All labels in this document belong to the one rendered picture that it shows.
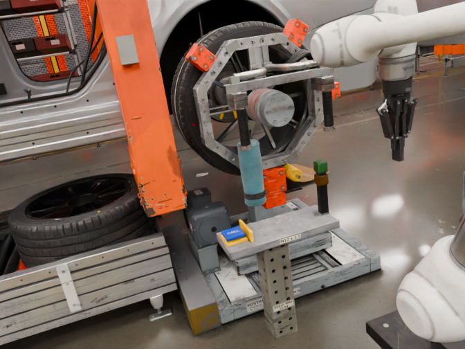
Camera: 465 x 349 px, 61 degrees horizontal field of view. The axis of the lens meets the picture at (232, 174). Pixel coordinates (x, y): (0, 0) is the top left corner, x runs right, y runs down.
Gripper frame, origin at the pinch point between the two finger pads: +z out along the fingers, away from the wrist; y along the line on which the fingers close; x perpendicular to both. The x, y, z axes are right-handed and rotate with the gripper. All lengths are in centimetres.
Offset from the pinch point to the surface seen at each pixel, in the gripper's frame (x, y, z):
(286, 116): 46.7, -8.9, -4.1
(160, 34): 111, -34, -40
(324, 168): 30.8, -4.8, 14.0
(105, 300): 67, -93, 57
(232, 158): 62, -28, 11
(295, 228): 28.5, -20.9, 31.8
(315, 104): 60, 13, -1
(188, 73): 73, -36, -24
